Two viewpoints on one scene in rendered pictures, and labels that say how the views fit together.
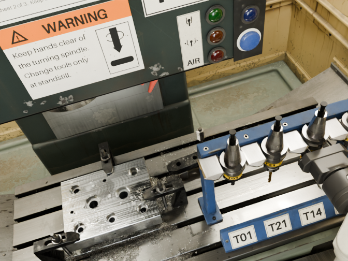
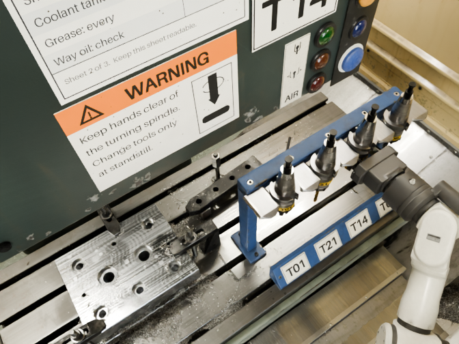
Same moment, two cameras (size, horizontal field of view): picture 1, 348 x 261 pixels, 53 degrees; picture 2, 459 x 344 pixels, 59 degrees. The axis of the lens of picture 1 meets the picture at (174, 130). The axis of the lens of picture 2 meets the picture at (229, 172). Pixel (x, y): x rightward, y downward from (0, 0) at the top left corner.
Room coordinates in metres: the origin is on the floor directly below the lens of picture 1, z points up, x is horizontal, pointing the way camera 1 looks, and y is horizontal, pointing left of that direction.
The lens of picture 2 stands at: (0.13, 0.14, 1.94)
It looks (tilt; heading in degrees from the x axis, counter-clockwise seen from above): 56 degrees down; 337
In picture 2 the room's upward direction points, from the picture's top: 4 degrees counter-clockwise
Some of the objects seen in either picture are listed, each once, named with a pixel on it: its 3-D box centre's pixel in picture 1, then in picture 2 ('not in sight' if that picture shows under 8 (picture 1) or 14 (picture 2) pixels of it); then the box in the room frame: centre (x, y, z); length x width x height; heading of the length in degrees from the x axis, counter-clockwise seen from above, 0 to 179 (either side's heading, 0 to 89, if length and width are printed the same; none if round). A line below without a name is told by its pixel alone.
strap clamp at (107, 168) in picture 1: (107, 162); (109, 218); (0.75, 0.25, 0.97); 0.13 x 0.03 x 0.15; 7
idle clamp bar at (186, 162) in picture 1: (203, 159); (224, 189); (0.71, -0.08, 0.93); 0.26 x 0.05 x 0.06; 102
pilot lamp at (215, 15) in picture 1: (215, 15); (326, 35); (0.39, -0.08, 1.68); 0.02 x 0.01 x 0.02; 97
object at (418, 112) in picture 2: not in sight; (412, 110); (0.54, -0.51, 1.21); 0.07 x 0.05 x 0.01; 7
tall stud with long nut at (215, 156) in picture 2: (201, 140); (216, 166); (0.77, -0.09, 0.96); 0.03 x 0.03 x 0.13
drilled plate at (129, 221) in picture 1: (109, 201); (128, 268); (0.60, 0.25, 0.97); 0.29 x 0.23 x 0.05; 97
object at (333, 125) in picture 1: (334, 129); (379, 131); (0.52, -0.40, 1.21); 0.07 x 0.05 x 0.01; 7
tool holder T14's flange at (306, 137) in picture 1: (314, 134); (361, 140); (0.52, -0.35, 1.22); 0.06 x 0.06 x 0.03
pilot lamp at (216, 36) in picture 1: (216, 36); (321, 61); (0.39, -0.08, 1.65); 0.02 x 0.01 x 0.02; 97
